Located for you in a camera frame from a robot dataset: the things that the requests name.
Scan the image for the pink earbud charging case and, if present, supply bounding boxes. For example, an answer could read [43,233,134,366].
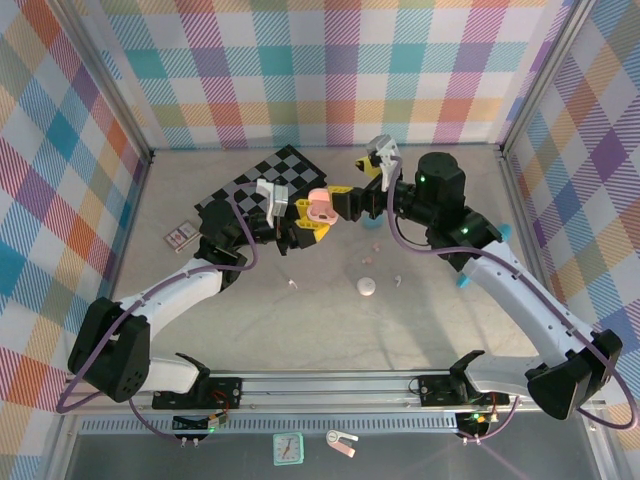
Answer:
[306,186,342,224]

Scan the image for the playing card box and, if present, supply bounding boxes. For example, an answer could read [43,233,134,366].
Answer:
[164,219,196,250]

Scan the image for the black grey chessboard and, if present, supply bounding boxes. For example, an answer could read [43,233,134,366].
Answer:
[193,144,329,226]

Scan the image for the small controller board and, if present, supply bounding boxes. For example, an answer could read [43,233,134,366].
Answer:
[171,410,232,447]
[455,410,502,446]

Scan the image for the white pink hand tool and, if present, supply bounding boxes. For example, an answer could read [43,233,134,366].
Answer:
[325,430,360,459]

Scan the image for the teal square clock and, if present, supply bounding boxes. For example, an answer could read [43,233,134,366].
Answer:
[272,431,305,468]

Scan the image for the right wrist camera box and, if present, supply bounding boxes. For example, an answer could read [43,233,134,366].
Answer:
[364,133,402,191]

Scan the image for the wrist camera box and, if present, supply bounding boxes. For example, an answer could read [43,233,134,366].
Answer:
[254,178,290,229]
[364,133,402,191]

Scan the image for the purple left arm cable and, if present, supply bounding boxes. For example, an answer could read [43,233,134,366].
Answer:
[58,182,261,444]

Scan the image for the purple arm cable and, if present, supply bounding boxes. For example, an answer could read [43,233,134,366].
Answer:
[387,154,639,444]
[58,182,261,444]

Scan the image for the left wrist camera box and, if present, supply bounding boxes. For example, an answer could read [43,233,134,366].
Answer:
[254,178,290,229]

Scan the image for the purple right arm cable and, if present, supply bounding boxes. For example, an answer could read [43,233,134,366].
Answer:
[387,154,639,444]

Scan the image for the blue electric toothbrush handle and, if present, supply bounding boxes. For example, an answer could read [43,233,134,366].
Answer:
[458,223,513,291]

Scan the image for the aluminium side rail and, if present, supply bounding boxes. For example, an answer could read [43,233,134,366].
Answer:
[91,158,154,372]
[497,147,571,369]

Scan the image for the aluminium corner post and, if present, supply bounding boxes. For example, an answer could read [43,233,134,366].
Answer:
[62,0,155,166]
[497,0,599,159]

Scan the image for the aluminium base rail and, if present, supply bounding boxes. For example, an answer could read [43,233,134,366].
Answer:
[53,368,612,416]

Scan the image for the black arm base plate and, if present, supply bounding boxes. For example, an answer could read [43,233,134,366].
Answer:
[416,372,512,408]
[151,375,245,412]

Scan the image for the slotted grey cable duct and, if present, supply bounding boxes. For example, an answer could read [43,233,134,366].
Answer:
[78,417,461,435]

